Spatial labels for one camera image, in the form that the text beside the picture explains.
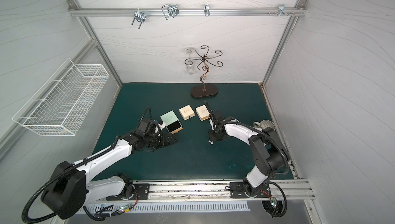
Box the white wire basket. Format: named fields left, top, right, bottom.
left=12, top=58, right=109, bottom=137

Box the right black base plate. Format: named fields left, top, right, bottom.
left=225, top=182, right=272, bottom=199

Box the metal clamp right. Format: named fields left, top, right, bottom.
left=267, top=4, right=295, bottom=17

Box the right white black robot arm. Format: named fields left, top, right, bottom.
left=208, top=111, right=290, bottom=197

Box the clear glass on wall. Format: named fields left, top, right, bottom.
left=184, top=48, right=195, bottom=75

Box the large cream drawer jewelry box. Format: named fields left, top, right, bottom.
left=195, top=105, right=210, bottom=121

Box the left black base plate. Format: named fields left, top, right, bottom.
left=106, top=183, right=150, bottom=201

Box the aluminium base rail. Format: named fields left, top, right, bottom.
left=61, top=179, right=316, bottom=204

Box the mint green jewelry box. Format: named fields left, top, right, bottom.
left=160, top=111, right=183, bottom=134

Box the small cream jewelry box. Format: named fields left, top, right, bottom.
left=179, top=105, right=195, bottom=121

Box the metal hook clamp centre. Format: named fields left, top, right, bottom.
left=161, top=4, right=180, bottom=20

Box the aluminium overhead rail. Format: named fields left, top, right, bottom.
left=69, top=6, right=308, bottom=17

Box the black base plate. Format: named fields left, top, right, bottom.
left=225, top=182, right=272, bottom=199
left=106, top=183, right=150, bottom=201

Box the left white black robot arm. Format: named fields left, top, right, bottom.
left=21, top=131, right=177, bottom=224

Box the bronze swirl jewelry stand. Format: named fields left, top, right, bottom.
left=190, top=45, right=223, bottom=98

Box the metal hook clamp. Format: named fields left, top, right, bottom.
left=161, top=4, right=180, bottom=20
left=131, top=10, right=146, bottom=29

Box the grey ribbed ceramic cup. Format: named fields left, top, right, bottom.
left=253, top=120, right=276, bottom=130

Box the white slotted cable duct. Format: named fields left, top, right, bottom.
left=86, top=201, right=251, bottom=214

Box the metal ring clamp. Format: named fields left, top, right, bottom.
left=204, top=4, right=210, bottom=17

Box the metal hook clamp left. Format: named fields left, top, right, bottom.
left=131, top=10, right=146, bottom=29

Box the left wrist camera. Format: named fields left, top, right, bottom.
left=137, top=119, right=163, bottom=137

